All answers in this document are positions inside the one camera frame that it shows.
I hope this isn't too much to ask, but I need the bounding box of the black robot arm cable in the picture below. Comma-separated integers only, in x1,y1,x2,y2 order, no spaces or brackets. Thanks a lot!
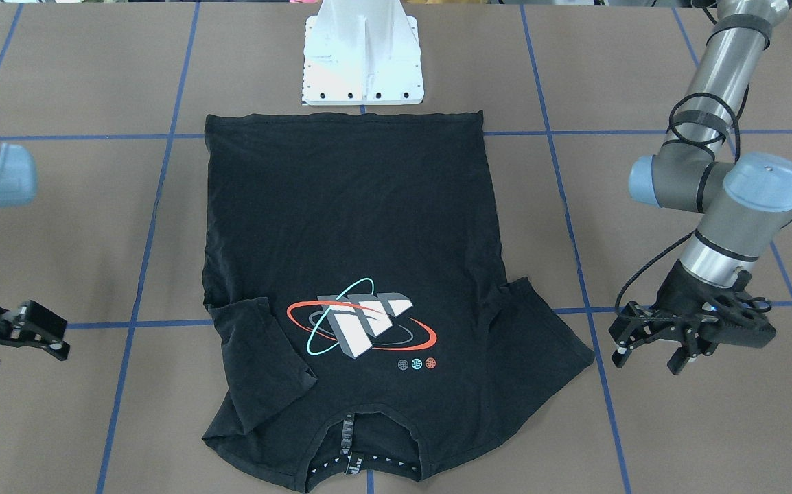
614,232,695,318

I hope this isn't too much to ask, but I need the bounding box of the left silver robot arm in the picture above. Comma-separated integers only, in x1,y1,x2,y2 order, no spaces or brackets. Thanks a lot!
609,1,792,375

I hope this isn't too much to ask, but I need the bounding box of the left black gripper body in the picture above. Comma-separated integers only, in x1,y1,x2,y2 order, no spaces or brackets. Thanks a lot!
650,262,776,350

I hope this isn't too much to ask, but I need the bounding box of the black graphic t-shirt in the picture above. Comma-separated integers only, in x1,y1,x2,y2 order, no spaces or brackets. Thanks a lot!
202,112,594,492

